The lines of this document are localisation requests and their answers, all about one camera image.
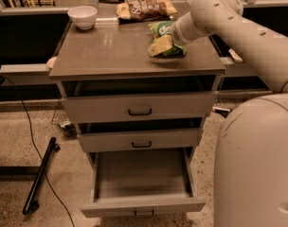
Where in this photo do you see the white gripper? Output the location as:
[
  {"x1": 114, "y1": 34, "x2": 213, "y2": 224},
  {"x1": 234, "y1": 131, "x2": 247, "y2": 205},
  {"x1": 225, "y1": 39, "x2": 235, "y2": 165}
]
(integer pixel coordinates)
[{"x1": 148, "y1": 12, "x2": 211, "y2": 57}]

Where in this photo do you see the green rice chip bag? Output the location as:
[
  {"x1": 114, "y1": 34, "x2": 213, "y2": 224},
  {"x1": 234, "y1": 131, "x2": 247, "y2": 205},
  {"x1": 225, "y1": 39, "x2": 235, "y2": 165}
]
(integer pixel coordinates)
[{"x1": 148, "y1": 21, "x2": 187, "y2": 56}]

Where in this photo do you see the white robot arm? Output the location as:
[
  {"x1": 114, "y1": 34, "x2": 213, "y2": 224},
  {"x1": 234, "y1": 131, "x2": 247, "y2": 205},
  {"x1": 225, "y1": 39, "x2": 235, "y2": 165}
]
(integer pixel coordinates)
[{"x1": 171, "y1": 0, "x2": 288, "y2": 227}]

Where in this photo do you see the brown chip bag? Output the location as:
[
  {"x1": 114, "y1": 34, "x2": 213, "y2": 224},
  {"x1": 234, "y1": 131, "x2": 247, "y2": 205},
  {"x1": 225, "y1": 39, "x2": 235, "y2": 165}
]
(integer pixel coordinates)
[{"x1": 117, "y1": 0, "x2": 177, "y2": 21}]

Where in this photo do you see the grey top drawer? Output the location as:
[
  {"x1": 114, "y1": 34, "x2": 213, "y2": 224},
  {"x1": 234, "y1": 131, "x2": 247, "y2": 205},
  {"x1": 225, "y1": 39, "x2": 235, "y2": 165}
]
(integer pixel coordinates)
[{"x1": 61, "y1": 76, "x2": 218, "y2": 124}]

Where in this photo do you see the grey drawer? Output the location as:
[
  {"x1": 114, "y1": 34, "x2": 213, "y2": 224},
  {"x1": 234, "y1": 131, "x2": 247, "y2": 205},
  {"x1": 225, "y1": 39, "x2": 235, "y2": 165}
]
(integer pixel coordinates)
[
  {"x1": 81, "y1": 148, "x2": 206, "y2": 218},
  {"x1": 61, "y1": 76, "x2": 218, "y2": 124},
  {"x1": 78, "y1": 117, "x2": 203, "y2": 152}
]

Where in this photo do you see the grey drawer cabinet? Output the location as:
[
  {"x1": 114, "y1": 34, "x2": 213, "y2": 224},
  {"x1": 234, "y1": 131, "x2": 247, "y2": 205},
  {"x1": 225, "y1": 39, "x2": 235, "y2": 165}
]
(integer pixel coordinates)
[{"x1": 50, "y1": 8, "x2": 225, "y2": 159}]

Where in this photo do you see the grey middle drawer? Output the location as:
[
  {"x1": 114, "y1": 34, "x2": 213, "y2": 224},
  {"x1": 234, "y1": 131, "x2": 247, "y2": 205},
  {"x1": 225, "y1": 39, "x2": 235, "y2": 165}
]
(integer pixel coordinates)
[{"x1": 78, "y1": 117, "x2": 203, "y2": 152}]

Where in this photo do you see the grey bottom drawer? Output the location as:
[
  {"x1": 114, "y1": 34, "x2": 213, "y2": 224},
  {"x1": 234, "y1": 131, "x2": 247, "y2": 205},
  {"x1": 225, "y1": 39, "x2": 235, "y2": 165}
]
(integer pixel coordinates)
[{"x1": 81, "y1": 148, "x2": 206, "y2": 218}]

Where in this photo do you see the white takeout container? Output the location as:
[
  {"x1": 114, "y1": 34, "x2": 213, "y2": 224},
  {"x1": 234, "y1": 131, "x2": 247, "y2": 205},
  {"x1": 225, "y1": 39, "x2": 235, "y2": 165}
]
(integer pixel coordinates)
[{"x1": 228, "y1": 48, "x2": 243, "y2": 63}]

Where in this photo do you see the white bowl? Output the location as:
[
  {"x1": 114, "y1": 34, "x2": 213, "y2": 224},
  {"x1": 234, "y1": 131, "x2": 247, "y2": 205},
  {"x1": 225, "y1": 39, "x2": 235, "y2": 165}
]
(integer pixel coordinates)
[{"x1": 67, "y1": 6, "x2": 98, "y2": 30}]

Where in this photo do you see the black handled tool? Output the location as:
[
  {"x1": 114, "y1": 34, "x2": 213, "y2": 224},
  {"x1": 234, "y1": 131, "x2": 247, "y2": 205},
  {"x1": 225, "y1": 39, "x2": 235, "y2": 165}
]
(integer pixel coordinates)
[{"x1": 212, "y1": 106, "x2": 231, "y2": 113}]

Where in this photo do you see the wire mesh basket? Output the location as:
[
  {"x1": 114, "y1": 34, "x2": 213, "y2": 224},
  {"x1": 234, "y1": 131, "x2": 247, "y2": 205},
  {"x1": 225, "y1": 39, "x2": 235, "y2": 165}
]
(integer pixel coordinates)
[{"x1": 51, "y1": 100, "x2": 77, "y2": 137}]

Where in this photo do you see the black floor cable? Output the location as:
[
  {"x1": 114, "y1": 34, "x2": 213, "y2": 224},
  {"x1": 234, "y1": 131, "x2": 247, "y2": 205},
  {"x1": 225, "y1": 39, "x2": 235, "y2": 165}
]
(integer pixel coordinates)
[{"x1": 0, "y1": 74, "x2": 76, "y2": 227}]

